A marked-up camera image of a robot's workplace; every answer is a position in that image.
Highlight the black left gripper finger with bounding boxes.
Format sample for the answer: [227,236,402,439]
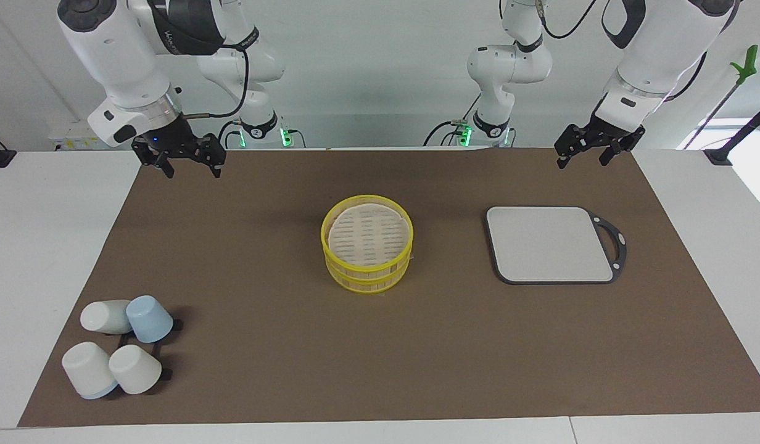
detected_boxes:
[553,124,591,170]
[600,126,646,167]

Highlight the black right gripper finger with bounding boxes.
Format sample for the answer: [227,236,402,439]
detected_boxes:
[191,133,227,179]
[132,136,175,179]

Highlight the white perforated steamer liner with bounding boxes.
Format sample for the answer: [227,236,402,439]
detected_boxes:
[328,207,410,267]

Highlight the yellow bamboo steamer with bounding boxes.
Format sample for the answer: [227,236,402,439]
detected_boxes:
[321,195,414,294]

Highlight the white box yellow labels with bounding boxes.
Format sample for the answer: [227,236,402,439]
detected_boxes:
[47,120,109,152]

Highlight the thin grey pole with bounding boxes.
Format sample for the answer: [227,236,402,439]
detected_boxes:
[684,77,743,150]

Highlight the grey cutting board black rim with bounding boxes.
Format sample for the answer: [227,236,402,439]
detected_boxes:
[485,206,628,286]

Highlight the green clamp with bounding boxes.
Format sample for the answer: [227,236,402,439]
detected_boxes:
[730,44,759,86]

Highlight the light blue plastic cup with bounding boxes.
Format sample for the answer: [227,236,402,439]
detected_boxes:
[126,295,175,343]

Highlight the white plastic cup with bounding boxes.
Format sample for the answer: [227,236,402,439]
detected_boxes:
[62,342,119,400]
[80,300,134,335]
[109,344,163,395]

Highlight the brown table mat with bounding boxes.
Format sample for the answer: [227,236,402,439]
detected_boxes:
[17,147,760,428]

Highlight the black base cable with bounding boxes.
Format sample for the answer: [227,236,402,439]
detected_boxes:
[423,92,479,147]
[218,121,307,149]

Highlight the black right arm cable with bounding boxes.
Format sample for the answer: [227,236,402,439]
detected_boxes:
[181,44,251,119]

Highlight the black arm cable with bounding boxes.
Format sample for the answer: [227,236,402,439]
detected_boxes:
[540,0,708,102]
[181,44,251,119]

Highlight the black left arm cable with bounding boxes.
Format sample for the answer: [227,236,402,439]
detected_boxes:
[540,0,708,102]

